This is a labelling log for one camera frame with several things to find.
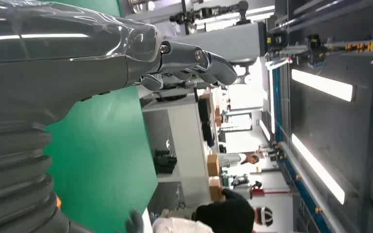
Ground black boots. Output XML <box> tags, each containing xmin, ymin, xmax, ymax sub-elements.
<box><xmin>153</xmin><ymin>148</ymin><xmax>178</xmax><ymax>175</ymax></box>

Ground brown cardboard box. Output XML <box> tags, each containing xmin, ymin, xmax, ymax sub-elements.
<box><xmin>209</xmin><ymin>178</ymin><xmax>226</xmax><ymax>203</ymax></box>
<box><xmin>206</xmin><ymin>155</ymin><xmax>220</xmax><ymax>177</ymax></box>

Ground person with headset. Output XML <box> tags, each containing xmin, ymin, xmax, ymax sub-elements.
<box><xmin>194</xmin><ymin>188</ymin><xmax>274</xmax><ymax>233</ymax></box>

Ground white cabinet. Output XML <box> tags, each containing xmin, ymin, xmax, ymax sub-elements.
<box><xmin>142</xmin><ymin>96</ymin><xmax>220</xmax><ymax>207</ymax></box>

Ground standing person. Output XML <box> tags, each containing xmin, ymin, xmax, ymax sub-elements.
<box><xmin>219</xmin><ymin>151</ymin><xmax>261</xmax><ymax>168</ymax></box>

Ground red white barrier bar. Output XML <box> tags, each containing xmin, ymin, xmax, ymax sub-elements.
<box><xmin>252</xmin><ymin>188</ymin><xmax>299</xmax><ymax>197</ymax></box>

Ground white machine base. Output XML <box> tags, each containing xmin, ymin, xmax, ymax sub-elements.
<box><xmin>171</xmin><ymin>21</ymin><xmax>268</xmax><ymax>66</ymax></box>

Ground blue overhead beam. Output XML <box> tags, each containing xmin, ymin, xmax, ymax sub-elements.
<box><xmin>272</xmin><ymin>67</ymin><xmax>333</xmax><ymax>233</ymax></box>

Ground long ceiling light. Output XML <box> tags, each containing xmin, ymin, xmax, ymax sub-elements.
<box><xmin>291</xmin><ymin>133</ymin><xmax>347</xmax><ymax>206</ymax></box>

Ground rail with yellow clips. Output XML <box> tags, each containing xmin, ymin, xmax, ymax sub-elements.
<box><xmin>266</xmin><ymin>30</ymin><xmax>373</xmax><ymax>70</ymax></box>

